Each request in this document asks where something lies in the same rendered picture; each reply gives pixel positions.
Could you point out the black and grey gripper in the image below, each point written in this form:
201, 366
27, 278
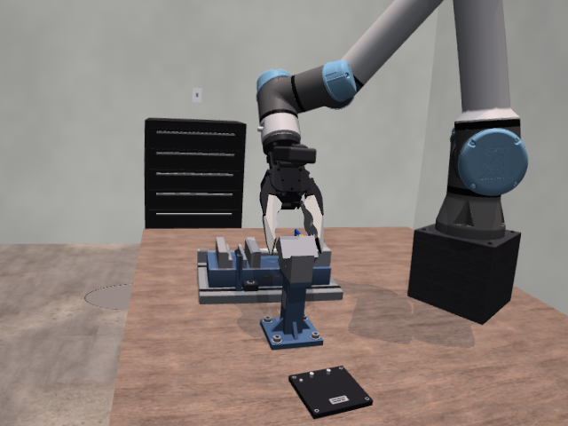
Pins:
283, 186

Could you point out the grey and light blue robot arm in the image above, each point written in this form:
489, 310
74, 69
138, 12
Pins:
486, 149

